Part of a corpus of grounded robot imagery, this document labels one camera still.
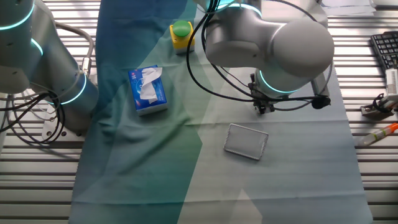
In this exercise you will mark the blue tissue box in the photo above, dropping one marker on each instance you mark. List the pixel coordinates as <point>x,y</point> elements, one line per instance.
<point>136,93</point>

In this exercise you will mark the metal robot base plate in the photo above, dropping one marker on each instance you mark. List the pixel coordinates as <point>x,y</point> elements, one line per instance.
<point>48,130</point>

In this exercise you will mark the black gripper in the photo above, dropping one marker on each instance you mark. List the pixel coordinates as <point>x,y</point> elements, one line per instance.
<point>262,101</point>

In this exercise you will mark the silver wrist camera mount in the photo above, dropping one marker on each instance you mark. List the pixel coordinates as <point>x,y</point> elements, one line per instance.
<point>317,87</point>

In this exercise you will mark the white paper sheet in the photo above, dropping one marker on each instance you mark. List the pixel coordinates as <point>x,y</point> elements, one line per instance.
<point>357,11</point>

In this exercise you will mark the blue green patterned tablecloth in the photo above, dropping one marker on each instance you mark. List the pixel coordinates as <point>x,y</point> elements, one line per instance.
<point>280,186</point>

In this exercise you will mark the yellow box green push button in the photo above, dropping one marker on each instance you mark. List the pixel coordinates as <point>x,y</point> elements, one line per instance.
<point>182,29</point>

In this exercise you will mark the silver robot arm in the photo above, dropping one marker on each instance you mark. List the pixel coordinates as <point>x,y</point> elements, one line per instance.
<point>295,46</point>

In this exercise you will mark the black keyboard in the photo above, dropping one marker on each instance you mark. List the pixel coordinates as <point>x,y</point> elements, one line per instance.
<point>387,46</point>

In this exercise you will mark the clear tube orange cap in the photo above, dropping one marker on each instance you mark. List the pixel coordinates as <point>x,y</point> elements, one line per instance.
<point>377,134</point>

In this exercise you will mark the black clamp tool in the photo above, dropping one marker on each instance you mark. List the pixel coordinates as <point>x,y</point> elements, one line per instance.
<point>377,109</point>

